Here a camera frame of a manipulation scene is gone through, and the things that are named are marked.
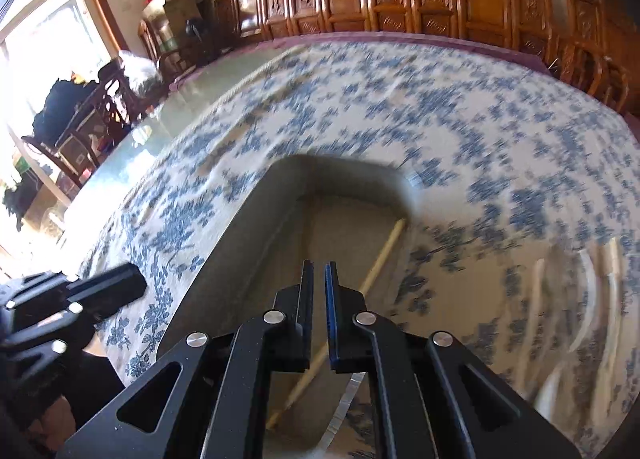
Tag long purple seat cushion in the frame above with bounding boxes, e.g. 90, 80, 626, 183
250, 30, 551, 74

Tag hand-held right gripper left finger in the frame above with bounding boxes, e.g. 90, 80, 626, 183
54, 260, 316, 459

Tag black cloth pile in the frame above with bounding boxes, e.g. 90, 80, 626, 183
31, 78, 103, 140

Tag white plastic fork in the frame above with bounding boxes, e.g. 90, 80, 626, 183
602, 238, 622, 325

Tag wooden chopstick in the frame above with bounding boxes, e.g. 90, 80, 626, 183
267, 219, 407, 432

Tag clear plastic bag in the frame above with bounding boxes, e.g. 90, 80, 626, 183
117, 50, 162, 96

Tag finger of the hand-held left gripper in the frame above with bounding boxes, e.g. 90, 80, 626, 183
0, 311, 97, 405
7, 264, 148, 321

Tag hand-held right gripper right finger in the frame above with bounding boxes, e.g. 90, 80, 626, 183
325, 261, 583, 459

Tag grey utensil box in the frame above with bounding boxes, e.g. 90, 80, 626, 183
155, 154, 421, 459

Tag large brown cardboard box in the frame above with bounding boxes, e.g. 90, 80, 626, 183
162, 0, 213, 40

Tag blue floral tablecloth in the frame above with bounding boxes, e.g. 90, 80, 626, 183
75, 36, 640, 459

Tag person's black trouser leg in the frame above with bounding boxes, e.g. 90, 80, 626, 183
75, 350, 130, 407

